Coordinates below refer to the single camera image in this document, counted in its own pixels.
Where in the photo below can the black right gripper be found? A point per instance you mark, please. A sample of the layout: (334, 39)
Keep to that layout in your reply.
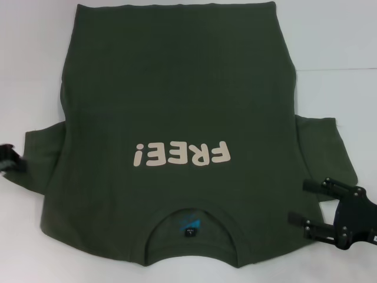
(360, 215)

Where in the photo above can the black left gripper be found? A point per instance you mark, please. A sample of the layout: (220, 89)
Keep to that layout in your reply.
(5, 164)

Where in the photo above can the dark green FREE t-shirt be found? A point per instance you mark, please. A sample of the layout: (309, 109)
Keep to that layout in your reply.
(182, 103)

